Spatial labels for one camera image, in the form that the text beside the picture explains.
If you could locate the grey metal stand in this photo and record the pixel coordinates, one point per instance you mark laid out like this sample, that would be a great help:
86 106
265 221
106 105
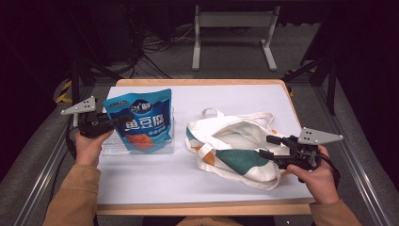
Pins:
235 19

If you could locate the aluminium rail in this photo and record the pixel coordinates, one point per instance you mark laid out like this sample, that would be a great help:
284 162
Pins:
40 182
363 182

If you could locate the person's right hand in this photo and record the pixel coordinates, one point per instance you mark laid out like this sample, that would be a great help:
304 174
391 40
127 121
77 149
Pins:
320 182

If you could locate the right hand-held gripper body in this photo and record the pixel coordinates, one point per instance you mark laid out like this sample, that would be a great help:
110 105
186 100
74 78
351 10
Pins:
306 153

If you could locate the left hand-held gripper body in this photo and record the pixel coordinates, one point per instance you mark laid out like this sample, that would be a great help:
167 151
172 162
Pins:
91 124

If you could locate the white green orange tote bag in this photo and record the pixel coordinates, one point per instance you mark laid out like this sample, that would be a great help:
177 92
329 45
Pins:
244 163

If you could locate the clear plastic container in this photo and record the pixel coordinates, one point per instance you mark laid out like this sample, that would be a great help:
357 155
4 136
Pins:
166 147

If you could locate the person's left hand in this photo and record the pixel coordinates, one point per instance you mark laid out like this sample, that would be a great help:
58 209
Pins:
89 149

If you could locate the wooden table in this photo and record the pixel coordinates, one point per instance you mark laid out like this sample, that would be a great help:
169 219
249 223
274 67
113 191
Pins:
204 209

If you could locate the yellow black hazard tape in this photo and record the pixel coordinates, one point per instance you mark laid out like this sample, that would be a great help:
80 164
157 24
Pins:
64 91

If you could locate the white table mat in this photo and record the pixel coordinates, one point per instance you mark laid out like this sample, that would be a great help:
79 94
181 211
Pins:
163 182

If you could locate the black metal stand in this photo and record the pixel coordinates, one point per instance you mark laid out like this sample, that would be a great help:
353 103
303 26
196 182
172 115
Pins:
329 75
75 78

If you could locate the blue snack packet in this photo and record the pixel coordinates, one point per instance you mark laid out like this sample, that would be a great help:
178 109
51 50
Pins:
147 125

